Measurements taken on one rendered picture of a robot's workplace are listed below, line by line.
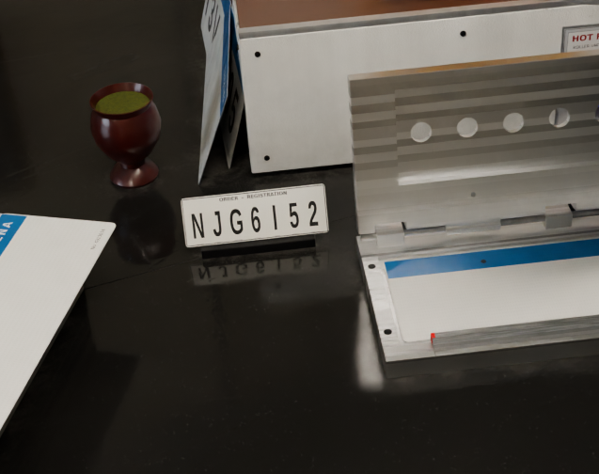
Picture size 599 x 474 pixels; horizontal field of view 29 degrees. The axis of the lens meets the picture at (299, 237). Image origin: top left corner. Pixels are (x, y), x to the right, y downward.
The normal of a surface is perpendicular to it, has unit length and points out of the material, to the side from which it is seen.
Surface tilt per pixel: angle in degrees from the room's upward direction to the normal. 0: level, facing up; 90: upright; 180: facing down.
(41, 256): 0
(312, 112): 90
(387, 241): 90
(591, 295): 0
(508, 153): 79
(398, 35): 90
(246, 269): 0
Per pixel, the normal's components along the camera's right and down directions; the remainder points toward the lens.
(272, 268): -0.06, -0.80
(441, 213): 0.09, 0.43
